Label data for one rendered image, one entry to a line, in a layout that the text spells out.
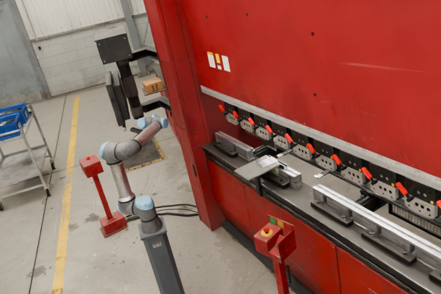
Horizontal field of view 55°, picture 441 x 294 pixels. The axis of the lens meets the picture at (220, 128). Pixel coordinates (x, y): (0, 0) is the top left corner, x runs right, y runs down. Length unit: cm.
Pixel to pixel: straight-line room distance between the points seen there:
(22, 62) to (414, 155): 872
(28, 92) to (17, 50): 91
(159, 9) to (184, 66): 48
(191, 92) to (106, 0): 630
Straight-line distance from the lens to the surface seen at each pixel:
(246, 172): 288
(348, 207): 252
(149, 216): 289
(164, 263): 310
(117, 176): 285
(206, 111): 358
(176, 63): 338
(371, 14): 190
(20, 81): 994
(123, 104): 349
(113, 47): 337
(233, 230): 396
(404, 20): 181
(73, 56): 975
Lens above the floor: 247
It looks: 24 degrees down
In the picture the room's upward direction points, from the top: 12 degrees counter-clockwise
